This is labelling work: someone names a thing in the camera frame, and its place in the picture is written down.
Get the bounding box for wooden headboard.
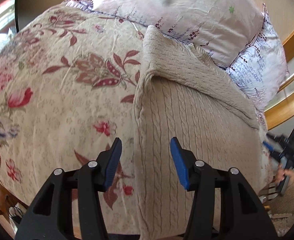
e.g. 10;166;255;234
263;17;294;130

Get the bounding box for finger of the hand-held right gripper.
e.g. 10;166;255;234
262;140;275;155

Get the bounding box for beige cable-knit sweater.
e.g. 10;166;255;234
133;25;272;240

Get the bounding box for black cables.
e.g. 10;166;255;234
6;195;25;227

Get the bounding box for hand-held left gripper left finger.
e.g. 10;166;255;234
14;137;123;240

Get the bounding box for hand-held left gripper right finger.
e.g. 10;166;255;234
170;137;278;240

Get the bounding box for beige textured rug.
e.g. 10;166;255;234
269;177;294;230

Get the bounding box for floral bed cover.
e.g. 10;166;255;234
0;0;275;235

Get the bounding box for person's right hand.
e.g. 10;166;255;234
274;168;294;185

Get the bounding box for small white lavender-print pillow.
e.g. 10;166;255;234
225;4;290;112

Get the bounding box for large white lavender-print pillow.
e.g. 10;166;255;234
89;0;264;68

